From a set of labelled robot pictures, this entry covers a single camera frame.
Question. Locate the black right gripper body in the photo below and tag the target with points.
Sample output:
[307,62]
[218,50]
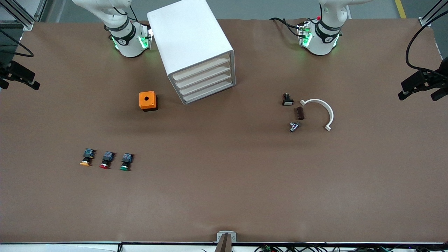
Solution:
[14,71]

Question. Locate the aluminium frame profile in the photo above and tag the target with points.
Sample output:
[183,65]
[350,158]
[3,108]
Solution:
[21,15]
[429,15]

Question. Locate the silver metal key switch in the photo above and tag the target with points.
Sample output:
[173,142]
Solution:
[294,126]

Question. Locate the white rectangular push button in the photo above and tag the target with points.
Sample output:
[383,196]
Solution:
[287,100]

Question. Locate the brown table mat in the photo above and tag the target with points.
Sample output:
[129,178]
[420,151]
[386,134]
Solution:
[224,182]

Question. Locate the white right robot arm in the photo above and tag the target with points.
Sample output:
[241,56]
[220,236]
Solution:
[127,45]

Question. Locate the white table edge rail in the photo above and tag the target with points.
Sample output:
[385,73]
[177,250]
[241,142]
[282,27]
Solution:
[70,246]

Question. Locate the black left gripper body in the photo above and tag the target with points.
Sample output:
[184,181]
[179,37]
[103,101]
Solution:
[415,80]

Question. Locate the yellow push button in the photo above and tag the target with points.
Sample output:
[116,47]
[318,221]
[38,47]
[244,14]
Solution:
[86,157]

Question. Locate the white curved plastic bracket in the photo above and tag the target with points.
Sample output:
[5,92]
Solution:
[329,110]

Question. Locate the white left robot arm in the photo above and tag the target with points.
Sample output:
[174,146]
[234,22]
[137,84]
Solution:
[320,43]

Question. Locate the brown plastic block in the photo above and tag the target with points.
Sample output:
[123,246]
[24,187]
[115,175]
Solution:
[299,113]

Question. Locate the orange box with hole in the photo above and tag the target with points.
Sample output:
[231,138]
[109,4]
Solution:
[147,99]

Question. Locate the red push button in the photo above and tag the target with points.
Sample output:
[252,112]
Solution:
[106,160]

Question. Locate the green push button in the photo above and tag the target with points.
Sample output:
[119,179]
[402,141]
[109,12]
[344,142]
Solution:
[126,161]

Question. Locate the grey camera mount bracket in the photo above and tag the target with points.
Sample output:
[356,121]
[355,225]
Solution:
[226,239]

